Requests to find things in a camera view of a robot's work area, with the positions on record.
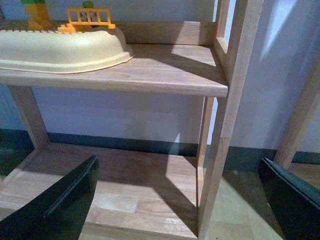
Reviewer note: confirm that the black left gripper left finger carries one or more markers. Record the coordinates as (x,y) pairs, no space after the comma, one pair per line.
(58,213)

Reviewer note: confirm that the beige toy base plate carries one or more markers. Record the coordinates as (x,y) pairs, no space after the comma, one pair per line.
(63,53)

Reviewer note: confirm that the small green toy figure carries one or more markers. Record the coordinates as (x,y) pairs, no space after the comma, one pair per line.
(88,4)

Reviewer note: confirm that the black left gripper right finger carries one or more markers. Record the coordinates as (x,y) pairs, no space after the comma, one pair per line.
(294,202)

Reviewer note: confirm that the orange toy fence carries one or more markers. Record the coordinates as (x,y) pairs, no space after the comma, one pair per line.
(82,19)

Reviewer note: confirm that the wooden shelf unit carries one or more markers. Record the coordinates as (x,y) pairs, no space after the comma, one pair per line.
(160,124)

